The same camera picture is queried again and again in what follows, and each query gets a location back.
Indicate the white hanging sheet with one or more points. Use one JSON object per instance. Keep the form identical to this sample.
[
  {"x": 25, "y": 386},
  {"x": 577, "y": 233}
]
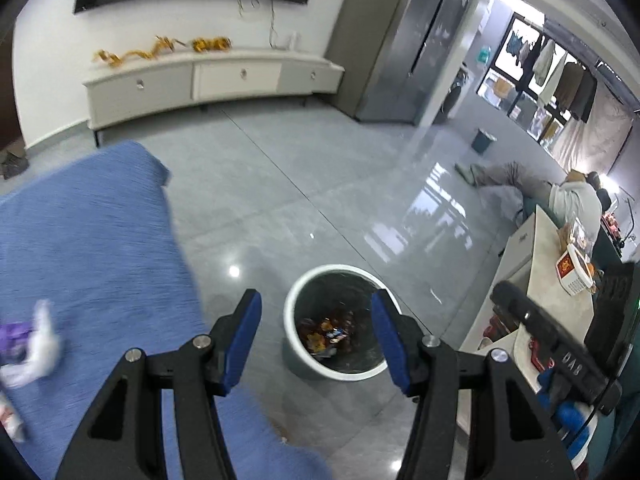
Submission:
[{"x": 600, "y": 135}]

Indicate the long golden dragon figurine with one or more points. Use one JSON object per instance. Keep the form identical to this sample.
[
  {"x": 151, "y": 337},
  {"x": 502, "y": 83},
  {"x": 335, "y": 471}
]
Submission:
[{"x": 122, "y": 57}]

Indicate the dark green sofa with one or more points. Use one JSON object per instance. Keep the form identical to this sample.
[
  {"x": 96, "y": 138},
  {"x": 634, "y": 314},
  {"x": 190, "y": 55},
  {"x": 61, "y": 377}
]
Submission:
[{"x": 610, "y": 247}]

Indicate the short golden dragon figurine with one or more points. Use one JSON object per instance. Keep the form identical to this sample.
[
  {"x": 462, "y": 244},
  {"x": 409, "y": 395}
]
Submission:
[{"x": 165, "y": 45}]

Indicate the golden tiger figurine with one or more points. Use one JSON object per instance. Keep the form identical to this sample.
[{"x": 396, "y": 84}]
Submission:
[{"x": 212, "y": 44}]

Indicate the purple wrapper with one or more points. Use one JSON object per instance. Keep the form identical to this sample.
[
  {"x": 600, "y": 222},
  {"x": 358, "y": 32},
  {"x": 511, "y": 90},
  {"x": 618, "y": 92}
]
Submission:
[{"x": 12, "y": 337}]

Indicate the white round waste bin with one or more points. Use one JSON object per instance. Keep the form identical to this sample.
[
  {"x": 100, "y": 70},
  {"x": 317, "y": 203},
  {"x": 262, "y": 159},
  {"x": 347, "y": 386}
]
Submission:
[{"x": 295, "y": 355}]

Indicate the white hanging shirt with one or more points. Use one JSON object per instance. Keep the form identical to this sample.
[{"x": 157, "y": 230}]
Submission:
[{"x": 544, "y": 67}]

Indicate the white packet with red print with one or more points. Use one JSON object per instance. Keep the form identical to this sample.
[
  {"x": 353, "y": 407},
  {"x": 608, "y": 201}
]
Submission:
[{"x": 12, "y": 417}]

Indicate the pile of snack wrappers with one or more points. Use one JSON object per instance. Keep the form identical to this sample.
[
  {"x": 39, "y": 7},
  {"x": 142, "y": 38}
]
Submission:
[{"x": 325, "y": 332}]

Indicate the dark hanging garment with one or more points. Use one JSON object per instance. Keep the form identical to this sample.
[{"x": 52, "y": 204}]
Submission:
[{"x": 515, "y": 44}]

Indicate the balcony glass door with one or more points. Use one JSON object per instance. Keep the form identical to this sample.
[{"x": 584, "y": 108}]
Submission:
[{"x": 530, "y": 75}]

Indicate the washing machine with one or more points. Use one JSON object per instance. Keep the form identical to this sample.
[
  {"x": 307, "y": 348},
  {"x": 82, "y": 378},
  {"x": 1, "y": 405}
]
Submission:
[{"x": 457, "y": 92}]

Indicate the blue blanket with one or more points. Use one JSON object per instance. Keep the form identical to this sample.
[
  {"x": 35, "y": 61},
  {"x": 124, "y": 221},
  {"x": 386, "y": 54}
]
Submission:
[{"x": 100, "y": 220}]

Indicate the blue plastic item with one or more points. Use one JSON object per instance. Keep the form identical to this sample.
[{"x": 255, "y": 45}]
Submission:
[{"x": 567, "y": 412}]

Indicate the brown hanging jacket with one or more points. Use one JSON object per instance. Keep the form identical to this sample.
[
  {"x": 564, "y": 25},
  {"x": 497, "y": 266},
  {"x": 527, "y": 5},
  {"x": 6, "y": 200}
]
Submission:
[{"x": 567, "y": 85}]

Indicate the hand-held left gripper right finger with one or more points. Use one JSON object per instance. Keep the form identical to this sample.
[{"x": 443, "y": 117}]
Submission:
[{"x": 392, "y": 347}]

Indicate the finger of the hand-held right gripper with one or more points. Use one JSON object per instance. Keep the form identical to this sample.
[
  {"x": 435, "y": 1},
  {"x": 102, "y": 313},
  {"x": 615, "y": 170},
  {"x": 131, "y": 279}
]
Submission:
[{"x": 550, "y": 340}]

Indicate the black bin liner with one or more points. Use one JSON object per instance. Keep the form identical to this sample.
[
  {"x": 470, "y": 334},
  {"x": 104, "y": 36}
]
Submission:
[{"x": 345, "y": 290}]

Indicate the pair of brown shoes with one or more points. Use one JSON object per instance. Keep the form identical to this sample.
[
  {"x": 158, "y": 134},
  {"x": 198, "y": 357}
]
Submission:
[{"x": 12, "y": 166}]

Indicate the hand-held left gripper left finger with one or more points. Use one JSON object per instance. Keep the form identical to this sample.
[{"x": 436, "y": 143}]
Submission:
[{"x": 244, "y": 342}]

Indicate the green waste bin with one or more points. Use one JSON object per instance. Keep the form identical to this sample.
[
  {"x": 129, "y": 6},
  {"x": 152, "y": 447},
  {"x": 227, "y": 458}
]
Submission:
[{"x": 482, "y": 142}]

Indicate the cardboard box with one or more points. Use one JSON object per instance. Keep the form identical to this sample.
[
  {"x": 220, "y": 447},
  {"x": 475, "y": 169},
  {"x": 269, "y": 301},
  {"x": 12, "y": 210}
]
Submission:
[{"x": 502, "y": 89}]

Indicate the white television cabinet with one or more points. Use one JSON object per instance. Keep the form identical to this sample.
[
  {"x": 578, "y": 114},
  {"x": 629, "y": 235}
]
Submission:
[{"x": 165, "y": 90}]

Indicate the white coffee table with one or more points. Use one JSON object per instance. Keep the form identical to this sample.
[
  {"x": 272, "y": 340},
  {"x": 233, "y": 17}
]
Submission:
[{"x": 515, "y": 265}]

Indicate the teal bag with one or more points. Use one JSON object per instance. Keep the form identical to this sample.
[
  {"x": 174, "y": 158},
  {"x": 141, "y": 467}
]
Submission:
[{"x": 483, "y": 55}]

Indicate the grey two-door refrigerator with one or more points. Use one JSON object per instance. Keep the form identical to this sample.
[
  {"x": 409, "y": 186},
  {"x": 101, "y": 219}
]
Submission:
[{"x": 400, "y": 40}]

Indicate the red and white box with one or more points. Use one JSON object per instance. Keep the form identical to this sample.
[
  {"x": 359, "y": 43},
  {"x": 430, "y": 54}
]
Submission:
[{"x": 575, "y": 270}]

